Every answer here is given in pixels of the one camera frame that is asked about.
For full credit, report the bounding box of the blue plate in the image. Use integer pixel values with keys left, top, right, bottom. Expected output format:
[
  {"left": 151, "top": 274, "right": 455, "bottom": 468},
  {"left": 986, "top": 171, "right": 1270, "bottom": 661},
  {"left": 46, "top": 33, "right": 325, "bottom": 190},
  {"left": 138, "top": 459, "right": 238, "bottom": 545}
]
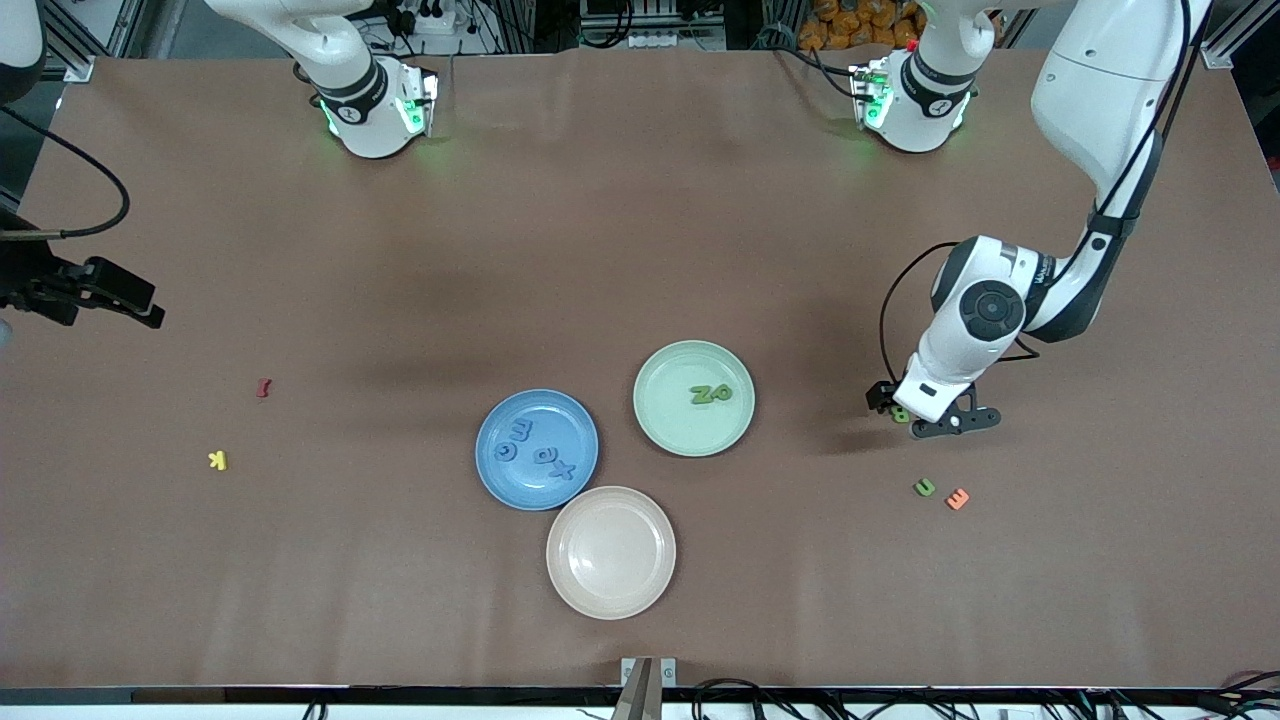
[{"left": 475, "top": 389, "right": 599, "bottom": 512}]

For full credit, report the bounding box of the stack of orange items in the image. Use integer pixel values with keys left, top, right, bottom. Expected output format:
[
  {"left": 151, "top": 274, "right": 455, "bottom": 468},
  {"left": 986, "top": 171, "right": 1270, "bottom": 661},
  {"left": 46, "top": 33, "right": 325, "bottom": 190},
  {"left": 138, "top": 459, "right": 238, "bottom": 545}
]
[{"left": 798, "top": 0, "right": 926, "bottom": 53}]

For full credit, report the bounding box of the black arm base cable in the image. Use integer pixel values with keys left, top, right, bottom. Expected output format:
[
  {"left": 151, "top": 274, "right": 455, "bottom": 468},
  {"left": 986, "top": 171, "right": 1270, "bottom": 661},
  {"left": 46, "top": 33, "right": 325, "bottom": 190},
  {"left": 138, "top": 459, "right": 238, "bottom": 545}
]
[{"left": 770, "top": 40, "right": 863, "bottom": 101}]

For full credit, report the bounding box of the green plate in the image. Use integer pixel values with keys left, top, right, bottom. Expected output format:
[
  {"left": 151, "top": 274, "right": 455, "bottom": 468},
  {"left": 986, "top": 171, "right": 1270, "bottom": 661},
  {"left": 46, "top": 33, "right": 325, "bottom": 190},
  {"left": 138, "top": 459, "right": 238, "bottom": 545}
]
[{"left": 633, "top": 340, "right": 756, "bottom": 458}]

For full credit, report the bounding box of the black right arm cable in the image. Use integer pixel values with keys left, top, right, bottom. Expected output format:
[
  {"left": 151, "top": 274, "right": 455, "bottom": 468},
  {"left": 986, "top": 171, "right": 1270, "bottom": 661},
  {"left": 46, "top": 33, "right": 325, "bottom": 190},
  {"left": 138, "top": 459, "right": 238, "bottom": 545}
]
[{"left": 0, "top": 105, "right": 132, "bottom": 240}]

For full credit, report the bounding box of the white power strip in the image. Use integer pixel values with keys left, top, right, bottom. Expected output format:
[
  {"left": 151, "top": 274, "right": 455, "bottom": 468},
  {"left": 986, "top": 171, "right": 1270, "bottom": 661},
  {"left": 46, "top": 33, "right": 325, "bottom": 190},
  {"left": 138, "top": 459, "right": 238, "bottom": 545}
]
[{"left": 395, "top": 0, "right": 461, "bottom": 36}]

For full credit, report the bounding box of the metal table edge bracket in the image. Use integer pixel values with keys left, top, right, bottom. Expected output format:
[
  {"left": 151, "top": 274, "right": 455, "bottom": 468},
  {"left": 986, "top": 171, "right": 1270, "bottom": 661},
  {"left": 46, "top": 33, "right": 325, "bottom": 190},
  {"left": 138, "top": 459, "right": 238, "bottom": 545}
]
[{"left": 612, "top": 656, "right": 679, "bottom": 720}]

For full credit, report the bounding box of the aluminium frame post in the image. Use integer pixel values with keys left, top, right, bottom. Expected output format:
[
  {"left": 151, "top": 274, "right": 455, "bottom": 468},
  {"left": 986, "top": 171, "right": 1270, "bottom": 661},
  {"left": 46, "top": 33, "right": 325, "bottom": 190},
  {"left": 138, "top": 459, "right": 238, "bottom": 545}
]
[
  {"left": 1200, "top": 0, "right": 1280, "bottom": 71},
  {"left": 42, "top": 0, "right": 131, "bottom": 83}
]

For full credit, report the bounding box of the beige plate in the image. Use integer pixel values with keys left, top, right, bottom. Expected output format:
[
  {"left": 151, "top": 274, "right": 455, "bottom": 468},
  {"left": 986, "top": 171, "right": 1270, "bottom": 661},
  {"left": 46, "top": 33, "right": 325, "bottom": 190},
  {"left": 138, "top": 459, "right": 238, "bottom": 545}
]
[{"left": 546, "top": 486, "right": 677, "bottom": 621}]

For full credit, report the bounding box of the black cable bundle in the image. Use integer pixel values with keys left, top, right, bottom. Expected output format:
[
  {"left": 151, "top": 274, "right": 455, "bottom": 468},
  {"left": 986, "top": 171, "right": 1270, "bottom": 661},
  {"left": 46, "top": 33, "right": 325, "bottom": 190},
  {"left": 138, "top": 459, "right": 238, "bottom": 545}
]
[{"left": 300, "top": 678, "right": 1280, "bottom": 720}]

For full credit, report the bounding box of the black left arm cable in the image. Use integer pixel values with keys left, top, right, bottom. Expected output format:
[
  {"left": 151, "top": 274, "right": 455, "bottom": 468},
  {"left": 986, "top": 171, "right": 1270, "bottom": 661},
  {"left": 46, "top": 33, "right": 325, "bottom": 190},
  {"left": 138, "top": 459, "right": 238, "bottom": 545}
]
[{"left": 879, "top": 0, "right": 1216, "bottom": 401}]

